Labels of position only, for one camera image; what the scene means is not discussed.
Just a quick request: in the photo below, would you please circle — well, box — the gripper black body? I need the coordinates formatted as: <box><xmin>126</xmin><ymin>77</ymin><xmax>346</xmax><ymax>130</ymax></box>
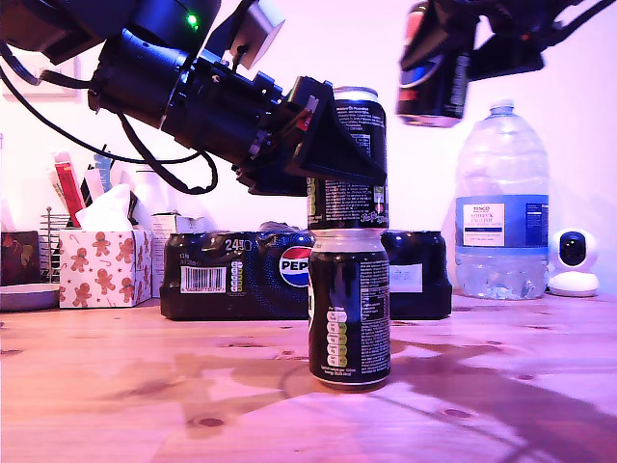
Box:
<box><xmin>161</xmin><ymin>51</ymin><xmax>333</xmax><ymax>196</ymax></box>

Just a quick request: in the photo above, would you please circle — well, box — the black Pepsi Max can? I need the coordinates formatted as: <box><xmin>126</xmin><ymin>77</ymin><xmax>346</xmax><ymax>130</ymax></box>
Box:
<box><xmin>395</xmin><ymin>2</ymin><xmax>471</xmax><ymax>129</ymax></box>
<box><xmin>306</xmin><ymin>86</ymin><xmax>389</xmax><ymax>232</ymax></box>
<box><xmin>308</xmin><ymin>227</ymin><xmax>391</xmax><ymax>392</ymax></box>

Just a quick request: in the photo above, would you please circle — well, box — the black Pepsi 24-can pack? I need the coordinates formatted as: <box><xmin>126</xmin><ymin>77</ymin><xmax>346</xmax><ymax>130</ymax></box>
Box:
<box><xmin>160</xmin><ymin>220</ymin><xmax>454</xmax><ymax>322</ymax></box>

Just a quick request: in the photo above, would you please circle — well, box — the large clear water bottle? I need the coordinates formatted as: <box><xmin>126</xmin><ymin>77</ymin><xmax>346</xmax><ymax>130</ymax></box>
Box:
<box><xmin>454</xmin><ymin>98</ymin><xmax>550</xmax><ymax>301</ymax></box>

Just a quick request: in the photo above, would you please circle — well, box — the blue packet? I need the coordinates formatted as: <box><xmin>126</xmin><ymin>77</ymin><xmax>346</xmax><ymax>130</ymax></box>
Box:
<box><xmin>94</xmin><ymin>152</ymin><xmax>117</xmax><ymax>194</ymax></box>

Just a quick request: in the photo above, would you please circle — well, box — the white cardboard carton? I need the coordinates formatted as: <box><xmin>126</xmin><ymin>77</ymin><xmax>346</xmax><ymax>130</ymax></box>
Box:
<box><xmin>150</xmin><ymin>210</ymin><xmax>206</xmax><ymax>299</ymax></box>

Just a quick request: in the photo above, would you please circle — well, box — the black and white packet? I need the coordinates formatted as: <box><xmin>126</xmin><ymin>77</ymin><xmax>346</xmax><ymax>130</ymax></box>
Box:
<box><xmin>82</xmin><ymin>163</ymin><xmax>113</xmax><ymax>206</ymax></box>

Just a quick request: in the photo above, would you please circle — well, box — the white paper tissue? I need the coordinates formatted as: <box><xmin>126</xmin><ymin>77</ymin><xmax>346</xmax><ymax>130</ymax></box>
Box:
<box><xmin>74</xmin><ymin>182</ymin><xmax>136</xmax><ymax>232</ymax></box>

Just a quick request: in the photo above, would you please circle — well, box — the red and white packet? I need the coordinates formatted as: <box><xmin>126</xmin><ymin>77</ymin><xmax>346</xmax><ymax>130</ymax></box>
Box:
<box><xmin>50</xmin><ymin>150</ymin><xmax>87</xmax><ymax>229</ymax></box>

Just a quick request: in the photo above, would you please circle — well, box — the gingerbread print tissue box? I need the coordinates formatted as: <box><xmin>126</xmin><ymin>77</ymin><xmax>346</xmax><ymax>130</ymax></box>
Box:
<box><xmin>58</xmin><ymin>229</ymin><xmax>154</xmax><ymax>310</ymax></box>

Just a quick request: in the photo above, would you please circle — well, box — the dark red patterned box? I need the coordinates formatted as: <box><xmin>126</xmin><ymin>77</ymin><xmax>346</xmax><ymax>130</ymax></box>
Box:
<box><xmin>0</xmin><ymin>230</ymin><xmax>43</xmax><ymax>286</ymax></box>

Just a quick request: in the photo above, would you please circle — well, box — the shallow grey bowl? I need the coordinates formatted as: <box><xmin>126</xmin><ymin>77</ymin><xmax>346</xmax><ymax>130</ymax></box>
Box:
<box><xmin>0</xmin><ymin>283</ymin><xmax>63</xmax><ymax>313</ymax></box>

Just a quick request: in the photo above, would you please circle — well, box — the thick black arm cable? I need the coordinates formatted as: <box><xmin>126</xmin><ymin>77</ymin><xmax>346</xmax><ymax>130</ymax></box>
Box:
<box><xmin>118</xmin><ymin>113</ymin><xmax>219</xmax><ymax>195</ymax></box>

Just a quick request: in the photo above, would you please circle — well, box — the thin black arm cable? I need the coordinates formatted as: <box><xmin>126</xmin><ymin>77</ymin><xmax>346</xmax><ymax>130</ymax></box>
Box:
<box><xmin>0</xmin><ymin>41</ymin><xmax>206</xmax><ymax>165</ymax></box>

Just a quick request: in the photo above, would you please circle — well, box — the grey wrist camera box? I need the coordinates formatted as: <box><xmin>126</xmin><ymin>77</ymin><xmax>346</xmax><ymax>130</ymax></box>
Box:
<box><xmin>205</xmin><ymin>0</ymin><xmax>286</xmax><ymax>72</ymax></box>

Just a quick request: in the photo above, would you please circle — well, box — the white wall socket plate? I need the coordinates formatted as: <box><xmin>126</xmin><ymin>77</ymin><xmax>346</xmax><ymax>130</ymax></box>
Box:
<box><xmin>2</xmin><ymin>50</ymin><xmax>81</xmax><ymax>100</ymax></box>

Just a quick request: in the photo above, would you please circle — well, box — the metal wire spiral holder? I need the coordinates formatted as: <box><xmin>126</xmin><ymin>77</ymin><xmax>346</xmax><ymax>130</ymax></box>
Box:
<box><xmin>40</xmin><ymin>205</ymin><xmax>81</xmax><ymax>286</ymax></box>

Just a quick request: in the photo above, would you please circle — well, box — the small white security camera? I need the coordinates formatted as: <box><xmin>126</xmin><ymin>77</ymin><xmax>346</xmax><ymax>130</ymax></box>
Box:
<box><xmin>548</xmin><ymin>228</ymin><xmax>602</xmax><ymax>298</ymax></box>

